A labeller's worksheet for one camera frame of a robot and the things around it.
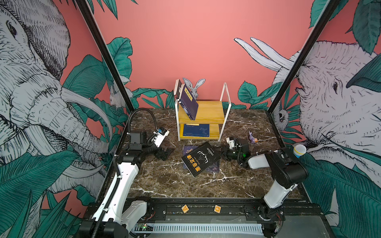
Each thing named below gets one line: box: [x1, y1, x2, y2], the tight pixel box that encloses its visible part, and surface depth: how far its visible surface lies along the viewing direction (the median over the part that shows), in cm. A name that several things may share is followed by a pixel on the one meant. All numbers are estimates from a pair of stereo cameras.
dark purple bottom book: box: [183, 145, 220, 173], surface depth 90 cm
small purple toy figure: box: [248, 130, 258, 144], surface depth 103 cm
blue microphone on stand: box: [293, 143, 307, 159], surface depth 72 cm
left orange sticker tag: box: [181, 204, 190, 214], surface depth 76 cm
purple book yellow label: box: [179, 83, 199, 121], surface depth 85 cm
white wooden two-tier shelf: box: [174, 82, 232, 142], surface depth 100 cm
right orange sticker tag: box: [213, 204, 222, 214], surface depth 76 cm
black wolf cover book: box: [173, 78, 183, 101], surface depth 78 cm
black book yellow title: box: [181, 141, 222, 178], surface depth 92 cm
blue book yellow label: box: [182, 123, 210, 138], surface depth 103 cm
